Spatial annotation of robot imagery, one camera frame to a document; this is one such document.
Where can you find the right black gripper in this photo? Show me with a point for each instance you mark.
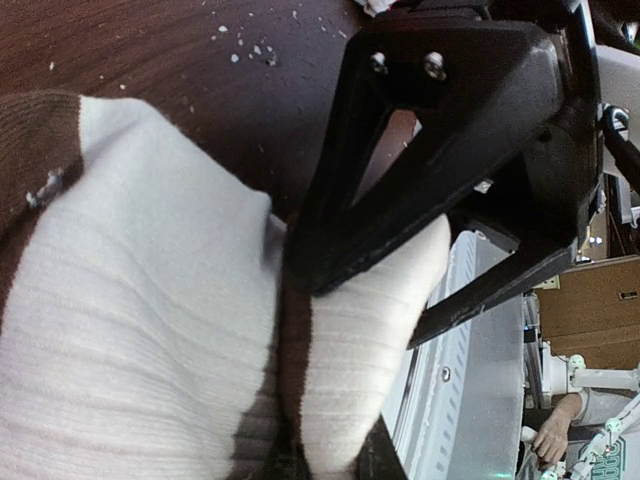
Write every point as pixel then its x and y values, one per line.
pixel 471 112

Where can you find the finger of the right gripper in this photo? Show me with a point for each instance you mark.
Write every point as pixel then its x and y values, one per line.
pixel 532 263

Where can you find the cream and brown sock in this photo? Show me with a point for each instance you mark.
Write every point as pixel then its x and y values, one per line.
pixel 148 330

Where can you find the person hand in background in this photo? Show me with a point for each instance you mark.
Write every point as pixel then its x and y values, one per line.
pixel 551 441

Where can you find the cardboard box in background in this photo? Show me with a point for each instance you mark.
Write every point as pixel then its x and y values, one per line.
pixel 594 312

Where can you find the front aluminium rail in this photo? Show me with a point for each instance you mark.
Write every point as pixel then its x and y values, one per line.
pixel 455 409

